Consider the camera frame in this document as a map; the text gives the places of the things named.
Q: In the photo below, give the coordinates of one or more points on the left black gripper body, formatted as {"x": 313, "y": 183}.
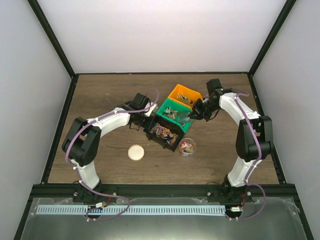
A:
{"x": 143, "y": 123}

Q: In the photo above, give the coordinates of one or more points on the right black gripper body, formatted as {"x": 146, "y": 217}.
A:
{"x": 202, "y": 111}

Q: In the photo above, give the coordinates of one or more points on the orange candy bin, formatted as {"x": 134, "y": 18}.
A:
{"x": 185, "y": 96}

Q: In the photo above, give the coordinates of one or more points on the green candy bin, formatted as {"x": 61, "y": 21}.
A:
{"x": 169, "y": 111}

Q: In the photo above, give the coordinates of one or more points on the black candy bin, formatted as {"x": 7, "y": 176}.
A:
{"x": 163, "y": 132}

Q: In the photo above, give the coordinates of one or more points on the clear plastic jar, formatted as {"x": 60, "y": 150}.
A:
{"x": 187, "y": 147}

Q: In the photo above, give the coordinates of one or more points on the metal scoop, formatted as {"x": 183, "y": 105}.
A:
{"x": 183, "y": 117}

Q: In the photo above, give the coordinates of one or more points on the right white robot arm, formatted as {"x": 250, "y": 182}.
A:
{"x": 254, "y": 140}

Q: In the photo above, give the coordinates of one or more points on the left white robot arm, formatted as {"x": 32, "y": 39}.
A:
{"x": 82, "y": 140}

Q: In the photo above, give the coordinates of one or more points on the cream jar lid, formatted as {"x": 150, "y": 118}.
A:
{"x": 136, "y": 152}

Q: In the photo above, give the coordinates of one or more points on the black front frame beam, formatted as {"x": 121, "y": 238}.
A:
{"x": 72, "y": 190}

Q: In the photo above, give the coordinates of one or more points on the light blue slotted rail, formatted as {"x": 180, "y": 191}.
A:
{"x": 134, "y": 210}

